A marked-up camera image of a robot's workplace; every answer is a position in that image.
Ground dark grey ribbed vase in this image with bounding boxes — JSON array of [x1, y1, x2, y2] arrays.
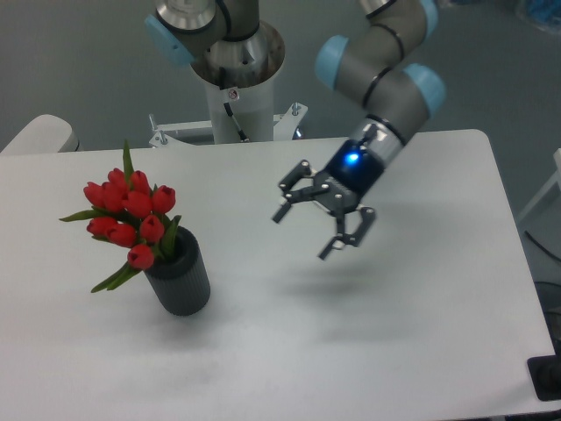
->
[[145, 227, 210, 317]]

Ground black cable on floor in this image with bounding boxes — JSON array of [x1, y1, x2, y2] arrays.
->
[[524, 229, 561, 260]]

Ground black device at table edge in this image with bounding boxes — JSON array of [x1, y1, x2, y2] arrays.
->
[[527, 355, 560, 402]]

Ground white chair backrest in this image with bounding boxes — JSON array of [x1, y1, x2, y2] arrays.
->
[[1, 114, 82, 156]]

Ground clear bag with blue items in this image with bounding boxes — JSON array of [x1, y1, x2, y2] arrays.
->
[[515, 0, 560, 34]]

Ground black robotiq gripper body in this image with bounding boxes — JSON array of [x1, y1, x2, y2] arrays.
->
[[311, 139, 385, 215]]

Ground red tulip bouquet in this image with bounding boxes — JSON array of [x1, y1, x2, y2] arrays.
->
[[60, 143, 181, 293]]

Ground white pedestal base frame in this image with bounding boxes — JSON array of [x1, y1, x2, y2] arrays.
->
[[149, 102, 309, 148]]

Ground black cable on pedestal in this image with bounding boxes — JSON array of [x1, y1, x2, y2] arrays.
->
[[218, 66, 250, 144]]

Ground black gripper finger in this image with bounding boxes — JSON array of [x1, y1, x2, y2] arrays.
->
[[318, 205, 376, 260], [272, 160, 323, 224]]

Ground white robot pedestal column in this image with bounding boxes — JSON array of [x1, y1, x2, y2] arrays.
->
[[187, 20, 287, 145]]

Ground white furniture frame right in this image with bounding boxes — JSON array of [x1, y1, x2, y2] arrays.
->
[[515, 149, 560, 225]]

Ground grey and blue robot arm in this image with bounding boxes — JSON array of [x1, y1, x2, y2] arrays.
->
[[145, 1, 446, 259]]

